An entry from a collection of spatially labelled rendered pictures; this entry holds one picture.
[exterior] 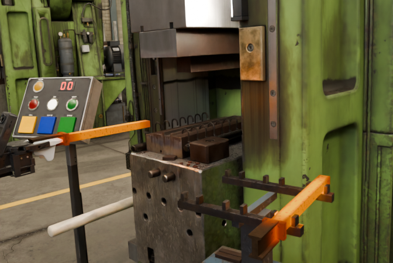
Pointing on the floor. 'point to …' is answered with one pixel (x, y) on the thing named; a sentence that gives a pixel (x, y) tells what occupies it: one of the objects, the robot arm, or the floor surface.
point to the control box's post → (75, 200)
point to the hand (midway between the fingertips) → (56, 138)
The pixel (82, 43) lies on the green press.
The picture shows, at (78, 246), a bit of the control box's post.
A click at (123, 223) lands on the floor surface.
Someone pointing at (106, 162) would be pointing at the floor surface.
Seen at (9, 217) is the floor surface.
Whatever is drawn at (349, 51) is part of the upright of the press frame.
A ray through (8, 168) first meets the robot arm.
